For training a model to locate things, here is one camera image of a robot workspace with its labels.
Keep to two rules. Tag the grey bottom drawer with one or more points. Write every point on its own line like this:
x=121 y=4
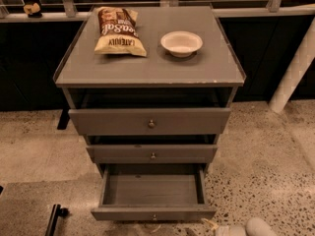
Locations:
x=153 y=192

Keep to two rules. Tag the grey drawer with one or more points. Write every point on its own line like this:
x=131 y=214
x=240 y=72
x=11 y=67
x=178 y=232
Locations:
x=153 y=192
x=150 y=121
x=152 y=153

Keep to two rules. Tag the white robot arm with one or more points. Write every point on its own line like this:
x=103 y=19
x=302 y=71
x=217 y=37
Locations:
x=255 y=226

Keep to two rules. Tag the grey middle drawer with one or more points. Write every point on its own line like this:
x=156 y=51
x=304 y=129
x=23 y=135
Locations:
x=152 y=153

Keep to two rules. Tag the grey drawer cabinet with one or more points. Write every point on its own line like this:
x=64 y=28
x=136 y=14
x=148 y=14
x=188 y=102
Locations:
x=209 y=78

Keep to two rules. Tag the grey top drawer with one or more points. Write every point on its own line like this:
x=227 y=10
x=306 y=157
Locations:
x=150 y=121

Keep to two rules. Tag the black floor stand bar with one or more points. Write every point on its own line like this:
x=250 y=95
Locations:
x=57 y=211

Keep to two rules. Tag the white paper bowl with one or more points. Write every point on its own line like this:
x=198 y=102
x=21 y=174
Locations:
x=181 y=44

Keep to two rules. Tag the white diagonal pillar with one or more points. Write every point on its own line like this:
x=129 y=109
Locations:
x=295 y=71

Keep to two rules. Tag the brown chip bag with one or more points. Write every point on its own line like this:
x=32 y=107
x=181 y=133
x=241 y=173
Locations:
x=117 y=28

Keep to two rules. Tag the small yellow black object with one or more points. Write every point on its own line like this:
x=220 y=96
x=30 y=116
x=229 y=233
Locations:
x=32 y=10

